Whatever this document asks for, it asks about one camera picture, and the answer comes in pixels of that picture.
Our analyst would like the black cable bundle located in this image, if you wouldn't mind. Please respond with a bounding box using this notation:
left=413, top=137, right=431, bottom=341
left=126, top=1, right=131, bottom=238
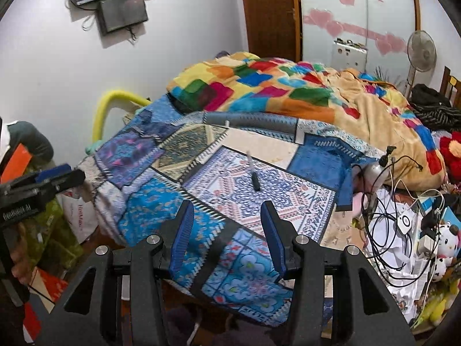
left=351, top=155, right=448, bottom=282

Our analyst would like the yellow plush toy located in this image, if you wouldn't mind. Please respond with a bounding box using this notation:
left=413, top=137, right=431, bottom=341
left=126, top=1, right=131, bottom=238
left=417, top=277, right=459, bottom=328

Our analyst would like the white spotted plush toy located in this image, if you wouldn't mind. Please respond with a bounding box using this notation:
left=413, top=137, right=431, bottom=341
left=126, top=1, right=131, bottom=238
left=430, top=223, right=461, bottom=282

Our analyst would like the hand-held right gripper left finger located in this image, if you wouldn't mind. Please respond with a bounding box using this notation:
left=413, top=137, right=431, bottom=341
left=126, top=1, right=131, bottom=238
left=34, top=199, right=196, bottom=346

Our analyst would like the colourful patchwork blanket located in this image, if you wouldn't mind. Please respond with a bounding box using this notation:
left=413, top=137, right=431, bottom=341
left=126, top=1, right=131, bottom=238
left=166, top=51, right=448, bottom=192

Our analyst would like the blue book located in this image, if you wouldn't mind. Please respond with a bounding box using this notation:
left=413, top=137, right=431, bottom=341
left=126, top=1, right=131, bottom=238
left=420, top=196, right=461, bottom=226

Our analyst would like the yellow foam tube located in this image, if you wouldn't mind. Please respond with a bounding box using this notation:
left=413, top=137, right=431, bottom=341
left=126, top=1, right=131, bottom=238
left=92, top=88, right=152, bottom=145

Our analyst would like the brown wooden door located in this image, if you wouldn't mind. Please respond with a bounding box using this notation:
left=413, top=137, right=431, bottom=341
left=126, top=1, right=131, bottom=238
left=238, top=0, right=302, bottom=64

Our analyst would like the silver desk lamp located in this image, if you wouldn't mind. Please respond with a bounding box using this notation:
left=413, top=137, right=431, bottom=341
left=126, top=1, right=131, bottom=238
left=363, top=146, right=397, bottom=189

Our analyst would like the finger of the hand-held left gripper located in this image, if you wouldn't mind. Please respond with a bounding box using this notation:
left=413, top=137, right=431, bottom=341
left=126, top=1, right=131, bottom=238
left=7, top=164, right=73, bottom=190
left=22, top=170, right=86, bottom=204

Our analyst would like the white sliding wardrobe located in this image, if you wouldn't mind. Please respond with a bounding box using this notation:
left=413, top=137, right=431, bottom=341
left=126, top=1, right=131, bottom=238
left=295, top=0, right=422, bottom=80

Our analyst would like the small white cabinet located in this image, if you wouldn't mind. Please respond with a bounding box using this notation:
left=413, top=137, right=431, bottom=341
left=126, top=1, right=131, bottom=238
left=331, top=38, right=369, bottom=72

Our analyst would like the black and white pen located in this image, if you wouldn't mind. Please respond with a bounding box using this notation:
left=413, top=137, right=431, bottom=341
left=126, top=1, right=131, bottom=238
left=246, top=151, right=262, bottom=192

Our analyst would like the pile of white papers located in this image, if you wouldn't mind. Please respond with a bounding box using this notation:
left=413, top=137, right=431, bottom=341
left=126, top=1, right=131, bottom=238
left=365, top=187, right=434, bottom=316

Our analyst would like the red and white box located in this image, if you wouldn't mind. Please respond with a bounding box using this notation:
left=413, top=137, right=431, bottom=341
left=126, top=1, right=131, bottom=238
left=22, top=266, right=70, bottom=336

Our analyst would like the blue patterned bedspread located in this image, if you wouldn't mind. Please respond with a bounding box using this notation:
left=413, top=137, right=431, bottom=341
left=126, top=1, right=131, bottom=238
left=84, top=95, right=379, bottom=328

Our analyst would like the white charger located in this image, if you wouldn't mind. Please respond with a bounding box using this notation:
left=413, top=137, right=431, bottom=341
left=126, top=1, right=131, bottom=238
left=398, top=214, right=413, bottom=236

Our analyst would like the white standing fan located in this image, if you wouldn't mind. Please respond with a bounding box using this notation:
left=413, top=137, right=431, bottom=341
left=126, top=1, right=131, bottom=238
left=403, top=30, right=437, bottom=99

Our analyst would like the red plush toy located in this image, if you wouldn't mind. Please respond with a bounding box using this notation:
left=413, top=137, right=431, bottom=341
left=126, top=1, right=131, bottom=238
left=439, top=136, right=461, bottom=183

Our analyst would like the dark grey cloth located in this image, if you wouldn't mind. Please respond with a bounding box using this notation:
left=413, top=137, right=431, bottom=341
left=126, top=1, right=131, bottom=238
left=7, top=121, right=54, bottom=163

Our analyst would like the dark clothes pile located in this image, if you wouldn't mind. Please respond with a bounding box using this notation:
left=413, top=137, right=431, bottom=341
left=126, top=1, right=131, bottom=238
left=411, top=84, right=461, bottom=132

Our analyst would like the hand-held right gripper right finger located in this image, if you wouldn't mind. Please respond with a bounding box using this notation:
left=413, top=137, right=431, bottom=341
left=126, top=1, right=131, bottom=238
left=260, top=200, right=416, bottom=346

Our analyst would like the white plastic bag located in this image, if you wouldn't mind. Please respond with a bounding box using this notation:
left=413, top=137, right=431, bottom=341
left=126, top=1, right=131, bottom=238
left=59, top=189, right=100, bottom=244

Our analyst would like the black wall-mounted box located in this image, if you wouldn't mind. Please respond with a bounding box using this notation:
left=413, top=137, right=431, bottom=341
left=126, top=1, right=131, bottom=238
left=98, top=0, right=150, bottom=37

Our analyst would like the orange box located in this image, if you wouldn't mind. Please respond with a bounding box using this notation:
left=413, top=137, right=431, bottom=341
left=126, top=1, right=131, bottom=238
left=0, top=143, right=34, bottom=185

